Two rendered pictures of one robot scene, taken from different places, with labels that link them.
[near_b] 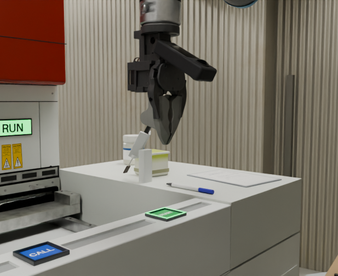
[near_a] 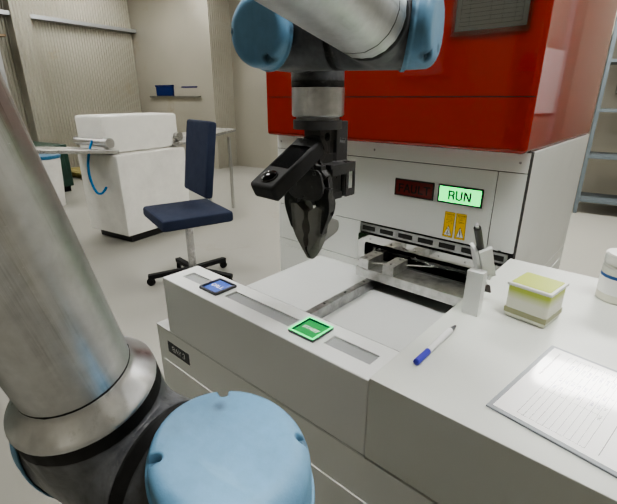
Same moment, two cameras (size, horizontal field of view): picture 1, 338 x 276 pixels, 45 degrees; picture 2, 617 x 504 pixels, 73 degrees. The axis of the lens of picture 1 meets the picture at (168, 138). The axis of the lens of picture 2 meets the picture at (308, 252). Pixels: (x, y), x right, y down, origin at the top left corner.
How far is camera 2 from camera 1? 0.98 m
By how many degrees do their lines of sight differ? 88
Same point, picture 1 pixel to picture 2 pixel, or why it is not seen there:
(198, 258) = (310, 393)
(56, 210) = (451, 296)
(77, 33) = not seen: outside the picture
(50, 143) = (504, 224)
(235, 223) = (378, 411)
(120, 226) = (276, 309)
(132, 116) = not seen: outside the picture
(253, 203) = (428, 420)
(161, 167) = (530, 312)
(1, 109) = (451, 174)
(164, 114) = (297, 224)
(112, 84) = not seen: outside the picture
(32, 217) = (423, 289)
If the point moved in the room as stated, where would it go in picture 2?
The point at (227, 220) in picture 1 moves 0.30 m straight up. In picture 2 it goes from (359, 393) to (369, 190)
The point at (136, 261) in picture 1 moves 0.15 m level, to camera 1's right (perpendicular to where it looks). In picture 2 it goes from (244, 335) to (229, 388)
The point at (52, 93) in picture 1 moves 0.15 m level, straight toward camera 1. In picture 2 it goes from (520, 162) to (463, 165)
